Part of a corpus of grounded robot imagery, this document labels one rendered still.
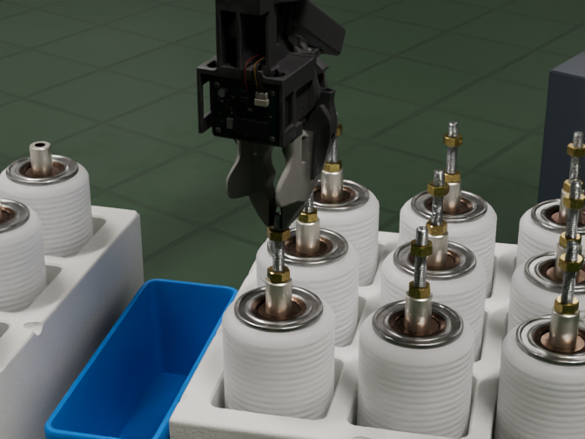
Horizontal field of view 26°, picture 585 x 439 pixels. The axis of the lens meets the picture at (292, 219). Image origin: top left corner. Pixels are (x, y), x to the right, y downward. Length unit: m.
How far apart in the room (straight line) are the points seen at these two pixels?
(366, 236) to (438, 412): 0.27
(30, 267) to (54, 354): 0.09
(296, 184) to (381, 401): 0.20
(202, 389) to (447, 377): 0.21
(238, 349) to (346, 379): 0.11
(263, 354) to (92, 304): 0.33
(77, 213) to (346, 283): 0.33
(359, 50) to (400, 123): 0.40
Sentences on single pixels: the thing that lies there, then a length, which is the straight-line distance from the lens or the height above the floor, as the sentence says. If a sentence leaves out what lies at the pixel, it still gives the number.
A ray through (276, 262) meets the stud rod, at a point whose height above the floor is 0.30.
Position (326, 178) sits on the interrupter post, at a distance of 1.26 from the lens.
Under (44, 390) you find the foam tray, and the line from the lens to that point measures 1.25.
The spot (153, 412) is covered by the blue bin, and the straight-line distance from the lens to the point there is 1.39.
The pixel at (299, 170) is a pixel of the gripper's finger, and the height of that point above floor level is 0.39.
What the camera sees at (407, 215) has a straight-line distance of 1.25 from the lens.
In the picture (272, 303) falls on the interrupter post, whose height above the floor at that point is 0.26.
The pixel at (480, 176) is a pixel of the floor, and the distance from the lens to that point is 1.97.
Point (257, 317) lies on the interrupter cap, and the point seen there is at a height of 0.25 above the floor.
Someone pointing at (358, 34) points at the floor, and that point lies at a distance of 2.63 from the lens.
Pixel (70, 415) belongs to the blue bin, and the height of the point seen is 0.10.
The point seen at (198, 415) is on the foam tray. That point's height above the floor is 0.18.
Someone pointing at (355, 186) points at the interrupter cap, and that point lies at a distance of 1.30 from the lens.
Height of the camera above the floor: 0.78
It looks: 26 degrees down
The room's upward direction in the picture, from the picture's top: straight up
